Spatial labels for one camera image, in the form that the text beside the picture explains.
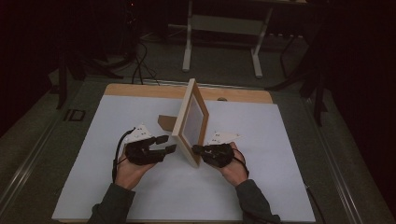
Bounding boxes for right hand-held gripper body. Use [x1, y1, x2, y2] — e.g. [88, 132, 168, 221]
[202, 131, 243, 169]

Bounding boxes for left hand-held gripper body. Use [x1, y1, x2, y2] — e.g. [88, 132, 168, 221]
[123, 123, 166, 166]

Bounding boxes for light wooden photo frame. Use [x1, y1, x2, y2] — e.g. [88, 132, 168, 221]
[157, 77, 210, 169]

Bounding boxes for person's right hand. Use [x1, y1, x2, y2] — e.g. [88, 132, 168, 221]
[214, 142, 249, 188]

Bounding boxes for person's left hand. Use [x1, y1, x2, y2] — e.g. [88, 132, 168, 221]
[114, 148, 157, 191]

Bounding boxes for white table mat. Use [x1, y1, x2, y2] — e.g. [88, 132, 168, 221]
[51, 94, 317, 223]

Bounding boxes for black floor socket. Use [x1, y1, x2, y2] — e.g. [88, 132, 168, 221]
[63, 108, 87, 122]

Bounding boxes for dark metal stand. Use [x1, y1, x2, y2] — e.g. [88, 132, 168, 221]
[55, 50, 125, 110]
[266, 33, 329, 127]

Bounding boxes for white metal stand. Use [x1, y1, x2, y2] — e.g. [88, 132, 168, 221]
[181, 0, 274, 79]

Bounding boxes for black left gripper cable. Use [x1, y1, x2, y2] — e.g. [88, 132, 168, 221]
[111, 127, 135, 184]

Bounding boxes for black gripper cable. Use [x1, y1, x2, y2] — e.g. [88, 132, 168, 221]
[232, 147, 250, 178]
[111, 127, 135, 184]

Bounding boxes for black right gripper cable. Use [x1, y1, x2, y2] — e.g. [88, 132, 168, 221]
[232, 147, 250, 178]

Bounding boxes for black floor cables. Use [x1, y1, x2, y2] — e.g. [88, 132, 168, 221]
[131, 39, 161, 86]

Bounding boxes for metal floor rail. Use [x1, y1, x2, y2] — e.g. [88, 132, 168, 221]
[0, 117, 61, 207]
[303, 95, 364, 224]

